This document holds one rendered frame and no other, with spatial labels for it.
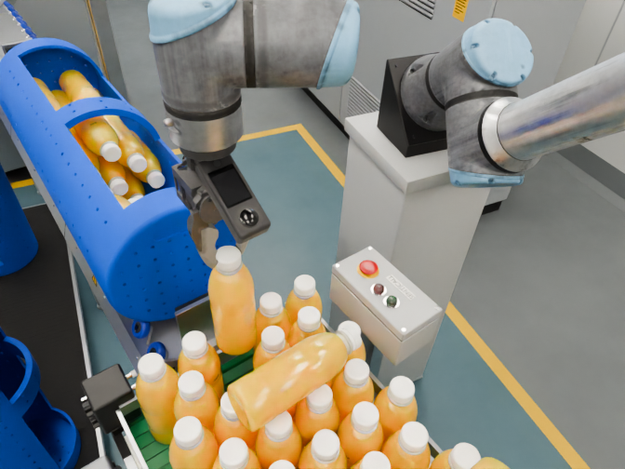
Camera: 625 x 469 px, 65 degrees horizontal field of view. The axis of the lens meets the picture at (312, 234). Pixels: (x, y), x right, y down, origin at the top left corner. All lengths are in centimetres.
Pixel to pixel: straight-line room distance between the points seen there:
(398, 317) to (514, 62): 56
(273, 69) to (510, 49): 68
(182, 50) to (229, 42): 5
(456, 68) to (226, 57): 67
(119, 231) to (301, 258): 168
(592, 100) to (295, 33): 50
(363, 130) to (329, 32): 84
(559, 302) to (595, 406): 53
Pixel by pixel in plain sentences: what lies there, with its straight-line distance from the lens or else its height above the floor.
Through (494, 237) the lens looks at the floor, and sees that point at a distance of 285.
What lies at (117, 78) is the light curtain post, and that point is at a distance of 234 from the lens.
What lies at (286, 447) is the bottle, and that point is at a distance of 79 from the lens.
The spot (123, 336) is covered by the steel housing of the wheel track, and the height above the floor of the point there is 87.
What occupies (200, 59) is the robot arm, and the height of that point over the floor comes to 158.
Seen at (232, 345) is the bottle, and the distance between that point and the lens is 86.
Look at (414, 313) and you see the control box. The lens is 91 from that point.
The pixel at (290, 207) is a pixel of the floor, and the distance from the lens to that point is 279.
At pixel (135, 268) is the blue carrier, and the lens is 94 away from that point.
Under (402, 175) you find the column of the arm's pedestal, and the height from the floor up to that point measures 110.
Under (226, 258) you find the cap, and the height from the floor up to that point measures 127.
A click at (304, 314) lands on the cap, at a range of 86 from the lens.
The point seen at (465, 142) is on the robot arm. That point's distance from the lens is 106.
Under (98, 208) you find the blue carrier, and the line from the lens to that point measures 99.
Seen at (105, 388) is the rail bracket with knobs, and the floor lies 100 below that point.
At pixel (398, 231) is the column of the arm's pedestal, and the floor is 93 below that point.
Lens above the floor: 180
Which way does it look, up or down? 43 degrees down
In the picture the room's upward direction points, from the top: 3 degrees clockwise
